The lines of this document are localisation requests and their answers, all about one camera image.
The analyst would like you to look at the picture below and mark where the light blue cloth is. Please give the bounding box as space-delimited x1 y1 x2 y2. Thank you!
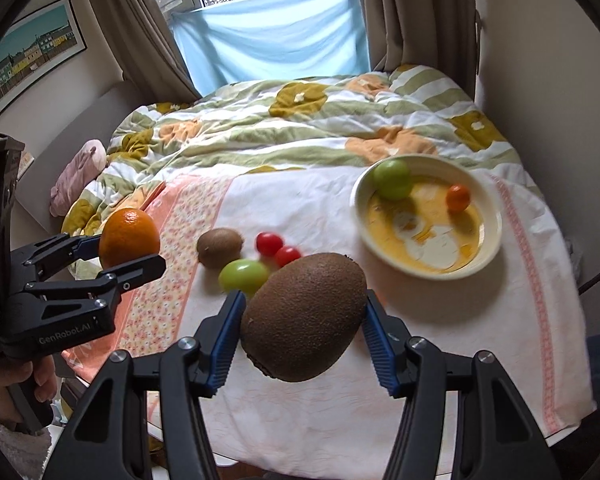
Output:
170 0 372 97

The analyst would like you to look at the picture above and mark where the floral striped quilt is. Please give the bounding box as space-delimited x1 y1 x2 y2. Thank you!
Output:
62 64 541 241

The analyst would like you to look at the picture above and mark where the framed picture of houses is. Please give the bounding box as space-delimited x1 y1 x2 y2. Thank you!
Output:
0 0 88 121

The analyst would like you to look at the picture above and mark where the large brown kiwi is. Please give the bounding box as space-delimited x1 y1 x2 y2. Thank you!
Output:
240 252 368 383

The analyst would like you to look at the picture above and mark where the person's left hand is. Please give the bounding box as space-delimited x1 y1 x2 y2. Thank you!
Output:
0 354 61 423

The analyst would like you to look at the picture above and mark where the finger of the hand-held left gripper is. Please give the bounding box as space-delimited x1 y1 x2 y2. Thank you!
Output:
10 233 104 284
24 254 167 312

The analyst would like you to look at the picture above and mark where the small brown kiwi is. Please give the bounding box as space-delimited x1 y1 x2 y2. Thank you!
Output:
196 228 245 268

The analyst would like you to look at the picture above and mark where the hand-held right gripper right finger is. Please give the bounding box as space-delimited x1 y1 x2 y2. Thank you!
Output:
362 289 563 480

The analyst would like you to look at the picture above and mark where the red tomato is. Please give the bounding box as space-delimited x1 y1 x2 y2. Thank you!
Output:
256 231 285 257
274 245 302 268

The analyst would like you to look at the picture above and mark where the small orange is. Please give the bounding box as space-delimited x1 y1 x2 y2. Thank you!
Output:
446 184 471 212

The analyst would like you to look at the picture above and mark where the beige curtain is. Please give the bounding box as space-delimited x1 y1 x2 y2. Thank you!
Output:
87 0 201 106
345 0 481 73

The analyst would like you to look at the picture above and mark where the grey upholstered headboard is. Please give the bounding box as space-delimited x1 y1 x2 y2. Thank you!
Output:
15 80 148 261

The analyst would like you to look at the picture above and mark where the large orange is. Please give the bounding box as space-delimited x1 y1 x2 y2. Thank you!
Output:
99 208 161 269

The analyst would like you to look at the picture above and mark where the person's left forearm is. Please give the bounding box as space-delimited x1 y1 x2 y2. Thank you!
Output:
0 402 55 480

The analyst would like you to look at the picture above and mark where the pink plush toy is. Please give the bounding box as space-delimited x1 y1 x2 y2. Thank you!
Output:
49 141 108 217

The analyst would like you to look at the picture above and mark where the white pink floral sheet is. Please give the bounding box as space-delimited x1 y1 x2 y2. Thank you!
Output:
62 162 598 466

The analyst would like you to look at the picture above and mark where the cream bowl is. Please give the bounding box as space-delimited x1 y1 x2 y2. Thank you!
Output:
350 155 503 279

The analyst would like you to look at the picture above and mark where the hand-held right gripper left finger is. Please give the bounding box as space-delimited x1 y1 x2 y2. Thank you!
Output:
70 290 248 480

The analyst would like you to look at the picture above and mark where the green apple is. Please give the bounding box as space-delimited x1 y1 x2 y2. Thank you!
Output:
371 158 412 201
218 258 271 297

